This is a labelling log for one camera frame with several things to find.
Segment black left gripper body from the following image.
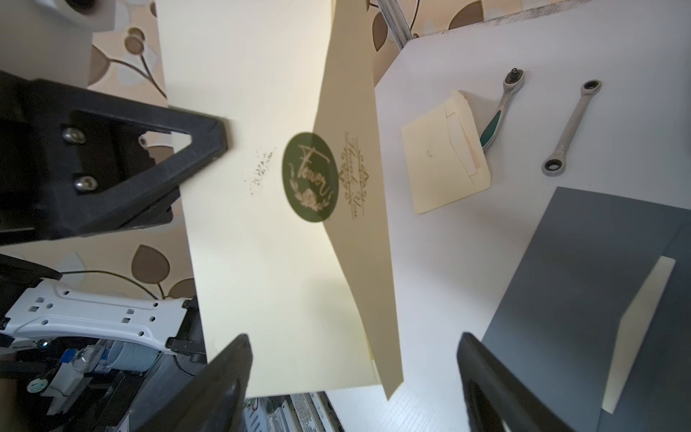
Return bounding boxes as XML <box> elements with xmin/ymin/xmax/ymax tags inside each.
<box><xmin>0</xmin><ymin>69</ymin><xmax>182</xmax><ymax>249</ymax></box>

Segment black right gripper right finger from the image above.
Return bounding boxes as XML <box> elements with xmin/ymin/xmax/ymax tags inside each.
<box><xmin>456</xmin><ymin>332</ymin><xmax>571</xmax><ymax>431</ymax></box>

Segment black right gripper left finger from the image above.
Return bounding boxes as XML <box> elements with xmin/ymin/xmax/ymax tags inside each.
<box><xmin>138</xmin><ymin>334</ymin><xmax>253</xmax><ymax>432</ymax></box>

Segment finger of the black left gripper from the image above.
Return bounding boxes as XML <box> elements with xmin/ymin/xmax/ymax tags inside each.
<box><xmin>32</xmin><ymin>80</ymin><xmax>229</xmax><ymax>239</ymax></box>

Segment dark grey envelope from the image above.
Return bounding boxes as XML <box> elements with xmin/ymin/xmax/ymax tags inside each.
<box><xmin>482</xmin><ymin>188</ymin><xmax>690</xmax><ymax>431</ymax></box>

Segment cream envelope green seal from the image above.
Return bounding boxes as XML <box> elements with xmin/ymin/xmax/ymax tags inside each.
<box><xmin>157</xmin><ymin>1</ymin><xmax>404</xmax><ymax>397</ymax></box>

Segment white card grey envelope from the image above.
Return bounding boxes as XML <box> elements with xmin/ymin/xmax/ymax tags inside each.
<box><xmin>602</xmin><ymin>256</ymin><xmax>676</xmax><ymax>414</ymax></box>

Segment cream envelope brown seal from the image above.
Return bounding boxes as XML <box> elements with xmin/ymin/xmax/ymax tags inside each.
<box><xmin>401</xmin><ymin>91</ymin><xmax>491</xmax><ymax>214</ymax></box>

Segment silver ratchet wrench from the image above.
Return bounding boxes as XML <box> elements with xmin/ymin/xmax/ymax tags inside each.
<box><xmin>542</xmin><ymin>79</ymin><xmax>602</xmax><ymax>176</ymax></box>

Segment aluminium frame post left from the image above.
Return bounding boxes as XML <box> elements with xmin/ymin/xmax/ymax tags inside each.
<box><xmin>376</xmin><ymin>0</ymin><xmax>413</xmax><ymax>50</ymax></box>

